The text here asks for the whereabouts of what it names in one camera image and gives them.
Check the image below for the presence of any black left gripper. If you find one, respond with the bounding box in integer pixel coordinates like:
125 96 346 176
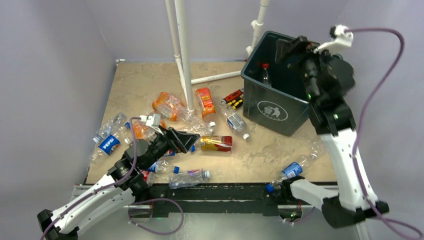
142 124 199 170

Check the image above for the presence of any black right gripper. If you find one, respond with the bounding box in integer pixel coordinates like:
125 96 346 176
276 35 341 104

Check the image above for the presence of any water bottle lake picture label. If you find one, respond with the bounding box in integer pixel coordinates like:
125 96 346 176
260 63 272 87

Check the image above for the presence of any red gold label bottle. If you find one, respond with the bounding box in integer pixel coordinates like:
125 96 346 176
200 135 233 153

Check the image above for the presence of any crushed bottle purple label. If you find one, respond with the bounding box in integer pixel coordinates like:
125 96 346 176
168 168 211 189

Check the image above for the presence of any clear bottle white barcode label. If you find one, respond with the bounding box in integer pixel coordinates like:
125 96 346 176
221 105 251 140

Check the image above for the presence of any small pepsi bottle blue cap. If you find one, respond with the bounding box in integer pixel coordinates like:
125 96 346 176
163 145 196 157

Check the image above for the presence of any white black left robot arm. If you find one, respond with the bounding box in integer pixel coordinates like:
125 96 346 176
37 127 201 240

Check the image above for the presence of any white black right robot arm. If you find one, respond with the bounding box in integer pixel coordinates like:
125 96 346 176
275 33 389 229

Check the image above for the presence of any dark green trash bin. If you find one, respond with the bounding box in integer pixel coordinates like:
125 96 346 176
241 31 309 137

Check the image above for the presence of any clear crushed bottle white cap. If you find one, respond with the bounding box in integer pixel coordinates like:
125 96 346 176
177 121 216 136

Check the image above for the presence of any water bottle blue label cap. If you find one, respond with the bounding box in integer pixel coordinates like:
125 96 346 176
147 159 180 175

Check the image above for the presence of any orange label tea bottle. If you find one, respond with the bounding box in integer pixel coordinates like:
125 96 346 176
195 87 216 122

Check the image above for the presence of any small bottle red white label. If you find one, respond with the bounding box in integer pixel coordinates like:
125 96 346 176
141 170 157 187

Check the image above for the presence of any yellow black screwdriver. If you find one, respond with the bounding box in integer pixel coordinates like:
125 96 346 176
227 95 244 109
231 99 243 110

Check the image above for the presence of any large pepsi bottle blue label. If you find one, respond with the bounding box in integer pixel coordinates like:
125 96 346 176
89 124 130 165

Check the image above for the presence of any clear crushed bottle blue label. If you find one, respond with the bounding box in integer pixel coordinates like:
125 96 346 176
92 112 127 144

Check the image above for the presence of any blue label bottle near base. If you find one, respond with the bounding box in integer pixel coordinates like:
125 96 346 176
265 141 326 193

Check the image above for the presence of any white camera right wrist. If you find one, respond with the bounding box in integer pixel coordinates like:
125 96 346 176
313 24 354 55

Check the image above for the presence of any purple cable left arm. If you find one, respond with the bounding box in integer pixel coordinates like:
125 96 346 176
39 116 185 240

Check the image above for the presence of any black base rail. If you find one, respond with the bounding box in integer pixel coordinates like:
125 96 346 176
149 182 309 217

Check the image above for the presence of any white pvc pipe frame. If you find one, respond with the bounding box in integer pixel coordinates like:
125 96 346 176
164 0 271 115

